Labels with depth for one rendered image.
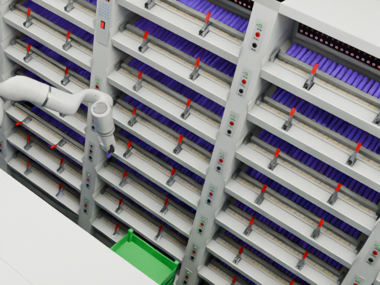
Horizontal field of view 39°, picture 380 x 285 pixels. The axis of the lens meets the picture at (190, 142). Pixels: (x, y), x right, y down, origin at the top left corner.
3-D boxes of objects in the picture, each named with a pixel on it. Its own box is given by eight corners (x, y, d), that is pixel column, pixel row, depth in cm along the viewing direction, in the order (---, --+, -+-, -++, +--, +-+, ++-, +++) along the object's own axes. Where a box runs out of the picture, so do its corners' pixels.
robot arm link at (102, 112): (95, 115, 241) (94, 133, 236) (91, 98, 229) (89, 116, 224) (115, 115, 241) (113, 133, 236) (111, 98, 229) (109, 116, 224)
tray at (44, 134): (85, 168, 290) (81, 158, 282) (7, 115, 312) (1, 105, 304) (109, 142, 299) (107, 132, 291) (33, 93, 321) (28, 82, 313)
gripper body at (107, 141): (93, 122, 241) (96, 135, 251) (101, 139, 236) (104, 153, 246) (108, 116, 243) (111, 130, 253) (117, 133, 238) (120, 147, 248)
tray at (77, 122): (87, 139, 278) (82, 123, 266) (6, 87, 300) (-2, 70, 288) (113, 113, 287) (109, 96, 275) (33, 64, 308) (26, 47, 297)
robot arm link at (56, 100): (43, 78, 229) (107, 103, 244) (38, 109, 220) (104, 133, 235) (52, 67, 222) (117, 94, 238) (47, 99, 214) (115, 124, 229)
